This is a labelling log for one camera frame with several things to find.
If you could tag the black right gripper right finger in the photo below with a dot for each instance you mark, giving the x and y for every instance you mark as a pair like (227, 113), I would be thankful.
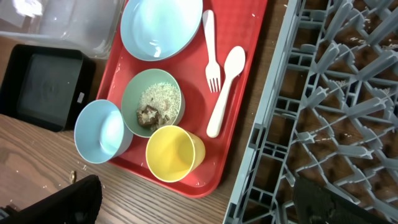
(315, 203)

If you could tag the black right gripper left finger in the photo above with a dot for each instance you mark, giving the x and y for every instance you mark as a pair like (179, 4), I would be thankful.
(79, 203)

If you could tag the light blue bowl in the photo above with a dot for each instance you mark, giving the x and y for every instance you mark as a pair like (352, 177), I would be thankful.
(100, 133)

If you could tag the yellow plastic cup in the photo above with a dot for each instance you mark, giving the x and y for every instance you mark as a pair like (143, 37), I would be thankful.
(172, 153)

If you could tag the green bowl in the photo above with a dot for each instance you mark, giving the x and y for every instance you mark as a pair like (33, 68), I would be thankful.
(133, 92)

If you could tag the rice and food scraps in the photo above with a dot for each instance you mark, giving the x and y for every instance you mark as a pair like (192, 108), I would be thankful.
(158, 106)

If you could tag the white plastic spoon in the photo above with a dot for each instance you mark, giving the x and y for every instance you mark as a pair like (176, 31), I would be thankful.
(233, 66)

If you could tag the white plastic fork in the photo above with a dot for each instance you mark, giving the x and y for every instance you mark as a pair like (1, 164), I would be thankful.
(212, 70)

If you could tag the light blue plate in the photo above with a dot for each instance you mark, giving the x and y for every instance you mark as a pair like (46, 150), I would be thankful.
(153, 30)

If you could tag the grey dishwasher rack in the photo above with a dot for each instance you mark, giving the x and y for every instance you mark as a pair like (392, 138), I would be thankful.
(328, 112)

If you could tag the black food waste tray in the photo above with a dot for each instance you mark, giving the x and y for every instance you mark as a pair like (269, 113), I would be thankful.
(45, 86)

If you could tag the clear plastic waste bin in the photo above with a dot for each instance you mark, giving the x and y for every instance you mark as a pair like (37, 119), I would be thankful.
(85, 25)

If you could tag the food crumb on table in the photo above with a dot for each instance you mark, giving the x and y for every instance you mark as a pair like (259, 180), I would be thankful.
(72, 177)

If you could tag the red serving tray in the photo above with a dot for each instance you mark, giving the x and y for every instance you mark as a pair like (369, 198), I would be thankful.
(238, 22)

